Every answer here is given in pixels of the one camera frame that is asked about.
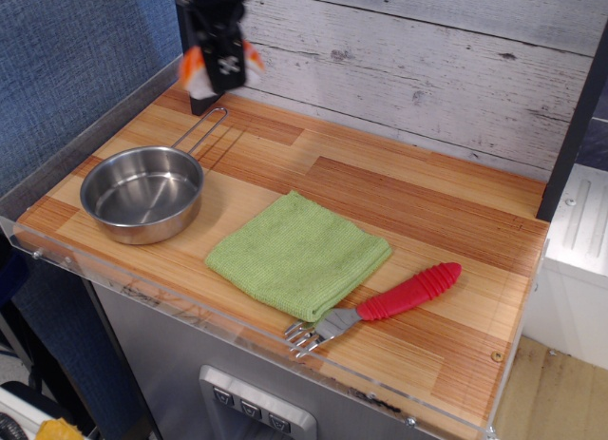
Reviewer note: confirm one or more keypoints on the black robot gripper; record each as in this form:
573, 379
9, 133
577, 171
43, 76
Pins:
220, 40

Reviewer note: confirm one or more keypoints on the orange salmon sushi toy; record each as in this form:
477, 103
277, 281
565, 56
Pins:
194, 77

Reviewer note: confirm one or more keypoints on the stainless steel pot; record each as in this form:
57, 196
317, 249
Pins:
147, 194

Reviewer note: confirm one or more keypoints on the green folded cloth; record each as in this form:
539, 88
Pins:
298, 257

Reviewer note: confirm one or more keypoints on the stainless steel cabinet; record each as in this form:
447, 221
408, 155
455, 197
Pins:
206, 376

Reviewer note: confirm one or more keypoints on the clear acrylic table guard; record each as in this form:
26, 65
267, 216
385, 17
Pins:
442, 363

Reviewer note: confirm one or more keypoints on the yellow black bag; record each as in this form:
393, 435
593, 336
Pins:
21, 420

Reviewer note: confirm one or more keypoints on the white cabinet at right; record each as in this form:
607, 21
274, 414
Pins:
567, 310

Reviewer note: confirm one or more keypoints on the red handled fork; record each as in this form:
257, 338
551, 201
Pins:
419, 289

